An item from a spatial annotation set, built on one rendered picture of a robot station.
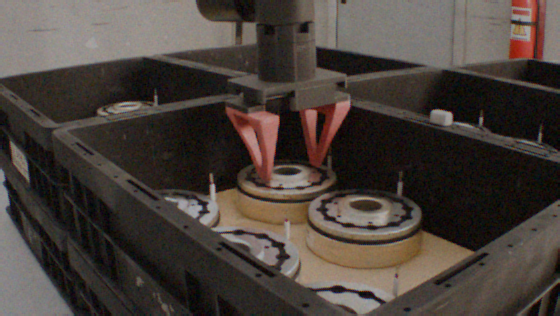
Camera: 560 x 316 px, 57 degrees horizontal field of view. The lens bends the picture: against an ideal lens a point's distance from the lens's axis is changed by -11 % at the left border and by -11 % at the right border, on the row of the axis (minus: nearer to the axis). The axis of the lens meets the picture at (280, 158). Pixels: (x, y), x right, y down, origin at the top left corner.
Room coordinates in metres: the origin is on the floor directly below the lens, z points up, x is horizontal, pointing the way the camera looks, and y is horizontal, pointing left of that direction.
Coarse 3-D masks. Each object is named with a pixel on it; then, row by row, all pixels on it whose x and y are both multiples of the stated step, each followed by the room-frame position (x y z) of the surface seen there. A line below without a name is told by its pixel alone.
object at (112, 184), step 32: (64, 128) 0.49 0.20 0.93; (96, 128) 0.50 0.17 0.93; (416, 128) 0.51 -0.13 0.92; (448, 128) 0.49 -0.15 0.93; (64, 160) 0.44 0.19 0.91; (96, 160) 0.39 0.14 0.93; (544, 160) 0.40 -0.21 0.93; (96, 192) 0.38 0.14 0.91; (128, 192) 0.33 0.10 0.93; (160, 224) 0.29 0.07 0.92; (192, 224) 0.28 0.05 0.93; (544, 224) 0.27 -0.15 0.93; (192, 256) 0.27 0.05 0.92; (224, 256) 0.25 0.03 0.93; (480, 256) 0.24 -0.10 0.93; (512, 256) 0.24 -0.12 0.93; (544, 256) 0.27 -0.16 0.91; (224, 288) 0.24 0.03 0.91; (256, 288) 0.22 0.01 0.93; (288, 288) 0.22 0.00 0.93; (416, 288) 0.21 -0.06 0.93; (448, 288) 0.21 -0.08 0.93; (480, 288) 0.23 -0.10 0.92
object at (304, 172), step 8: (272, 168) 0.56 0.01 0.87; (280, 168) 0.56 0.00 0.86; (288, 168) 0.57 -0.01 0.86; (296, 168) 0.56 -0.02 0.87; (304, 168) 0.56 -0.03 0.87; (272, 176) 0.53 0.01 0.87; (280, 176) 0.53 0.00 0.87; (288, 176) 0.53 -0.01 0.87; (296, 176) 0.53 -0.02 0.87; (304, 176) 0.53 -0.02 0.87
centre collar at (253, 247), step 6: (234, 240) 0.39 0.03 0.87; (240, 240) 0.39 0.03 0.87; (246, 240) 0.39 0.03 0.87; (252, 240) 0.39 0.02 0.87; (240, 246) 0.39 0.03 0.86; (246, 246) 0.39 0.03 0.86; (252, 246) 0.38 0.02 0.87; (258, 246) 0.38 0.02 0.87; (252, 252) 0.37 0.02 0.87; (258, 252) 0.37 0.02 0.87
